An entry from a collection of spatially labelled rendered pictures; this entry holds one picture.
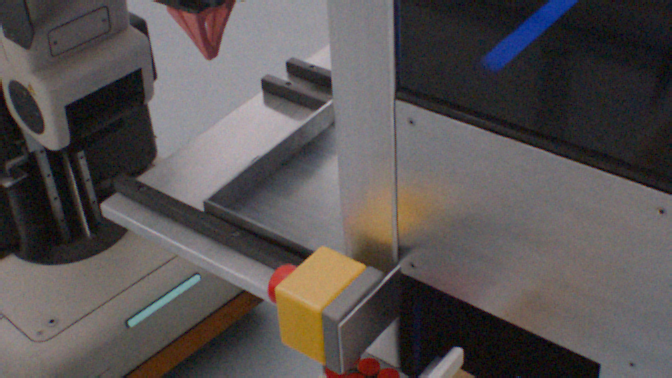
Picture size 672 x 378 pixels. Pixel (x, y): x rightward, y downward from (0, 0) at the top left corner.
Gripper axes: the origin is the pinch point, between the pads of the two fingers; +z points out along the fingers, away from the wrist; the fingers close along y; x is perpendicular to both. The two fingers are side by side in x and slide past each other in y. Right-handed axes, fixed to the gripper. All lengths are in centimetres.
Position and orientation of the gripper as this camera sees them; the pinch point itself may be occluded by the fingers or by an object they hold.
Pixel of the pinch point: (210, 51)
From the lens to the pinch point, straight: 110.2
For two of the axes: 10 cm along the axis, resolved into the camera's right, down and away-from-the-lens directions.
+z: 0.7, 8.0, 6.0
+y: 8.0, 3.2, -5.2
